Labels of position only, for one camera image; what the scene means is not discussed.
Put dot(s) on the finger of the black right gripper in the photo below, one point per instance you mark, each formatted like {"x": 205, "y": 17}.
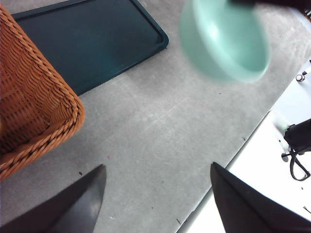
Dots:
{"x": 279, "y": 2}

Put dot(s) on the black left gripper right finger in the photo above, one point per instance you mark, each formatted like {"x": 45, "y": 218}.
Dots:
{"x": 243, "y": 208}

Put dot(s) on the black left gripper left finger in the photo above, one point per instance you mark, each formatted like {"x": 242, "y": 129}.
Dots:
{"x": 73, "y": 208}

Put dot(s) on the teal ribbed bowl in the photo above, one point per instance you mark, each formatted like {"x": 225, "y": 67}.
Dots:
{"x": 218, "y": 48}

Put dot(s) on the brown wicker basket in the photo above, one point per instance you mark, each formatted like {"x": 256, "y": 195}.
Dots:
{"x": 31, "y": 97}

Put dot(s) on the black rectangular tray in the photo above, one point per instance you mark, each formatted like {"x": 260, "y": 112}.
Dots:
{"x": 97, "y": 43}

